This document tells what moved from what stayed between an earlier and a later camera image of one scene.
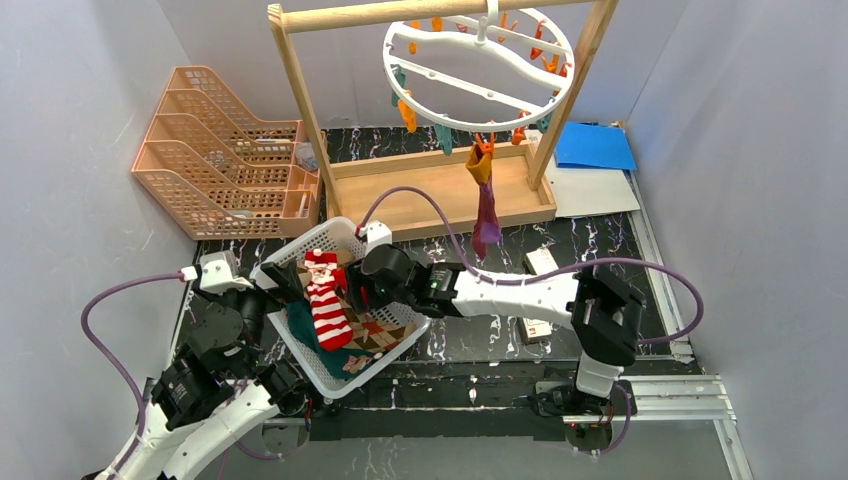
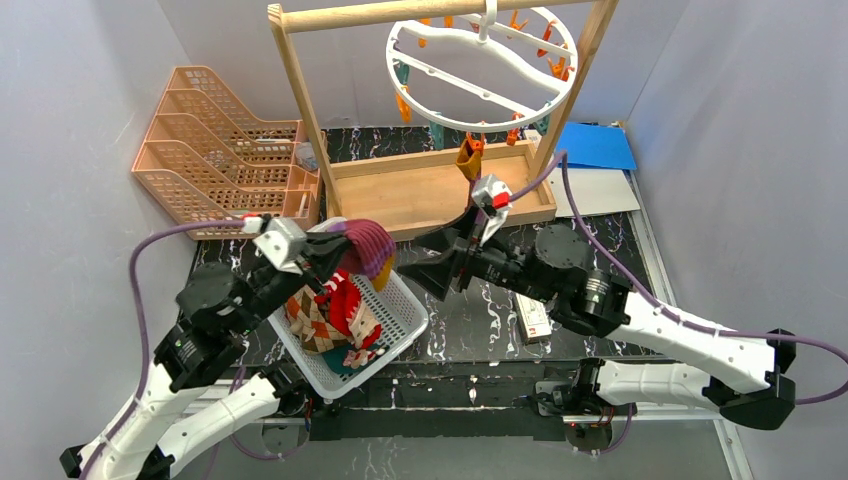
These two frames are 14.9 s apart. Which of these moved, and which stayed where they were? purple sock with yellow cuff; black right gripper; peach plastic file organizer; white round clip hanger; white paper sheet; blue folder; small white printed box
Moved: black right gripper; purple sock with yellow cuff
Stayed: small white printed box; white paper sheet; peach plastic file organizer; white round clip hanger; blue folder
